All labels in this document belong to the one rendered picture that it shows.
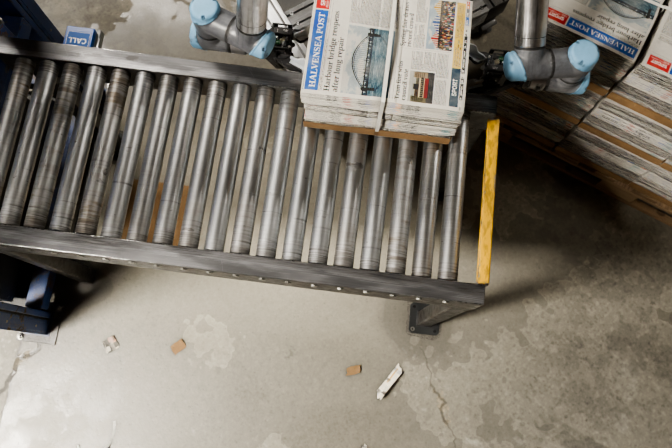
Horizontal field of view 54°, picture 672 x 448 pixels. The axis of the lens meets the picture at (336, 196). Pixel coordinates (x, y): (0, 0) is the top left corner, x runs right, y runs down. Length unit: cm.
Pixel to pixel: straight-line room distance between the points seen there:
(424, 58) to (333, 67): 21
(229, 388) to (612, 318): 140
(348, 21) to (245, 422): 144
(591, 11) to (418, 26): 56
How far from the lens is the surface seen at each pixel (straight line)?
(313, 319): 240
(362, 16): 158
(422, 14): 160
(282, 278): 161
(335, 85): 150
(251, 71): 178
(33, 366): 260
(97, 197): 175
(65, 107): 186
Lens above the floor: 240
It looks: 75 degrees down
